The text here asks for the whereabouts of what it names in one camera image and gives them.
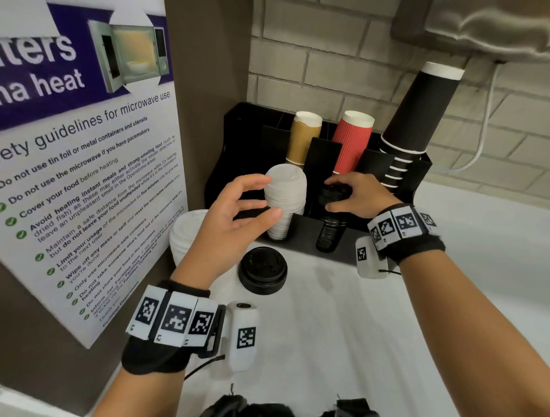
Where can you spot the black chest harness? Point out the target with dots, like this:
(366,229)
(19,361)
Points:
(240,410)

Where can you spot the black wrist marker band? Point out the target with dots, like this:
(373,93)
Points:
(146,363)
(425,251)

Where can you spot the stack of red paper cups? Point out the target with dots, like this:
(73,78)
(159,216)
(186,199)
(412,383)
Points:
(352,146)

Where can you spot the stack of gold paper cups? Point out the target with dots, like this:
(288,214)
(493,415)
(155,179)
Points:
(301,141)

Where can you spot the black right wrist marker band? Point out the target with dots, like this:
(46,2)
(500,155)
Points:
(425,251)

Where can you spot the grey wall-mounted appliance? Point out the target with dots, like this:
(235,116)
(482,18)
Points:
(472,26)

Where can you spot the person's right hand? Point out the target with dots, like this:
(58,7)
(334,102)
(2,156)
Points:
(369,197)

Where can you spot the person's right forearm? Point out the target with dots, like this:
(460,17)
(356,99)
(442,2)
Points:
(472,331)

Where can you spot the black left wrist marker band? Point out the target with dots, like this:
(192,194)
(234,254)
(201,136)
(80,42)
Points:
(146,363)

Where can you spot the stack of black paper cups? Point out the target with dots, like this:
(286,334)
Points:
(421,111)

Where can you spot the microwave safety poster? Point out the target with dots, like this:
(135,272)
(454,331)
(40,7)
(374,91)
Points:
(86,180)

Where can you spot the black cup holder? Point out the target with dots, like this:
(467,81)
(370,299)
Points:
(236,141)

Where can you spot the person's left forearm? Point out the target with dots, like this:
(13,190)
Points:
(137,395)

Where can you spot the person's left hand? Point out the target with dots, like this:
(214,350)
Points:
(215,245)

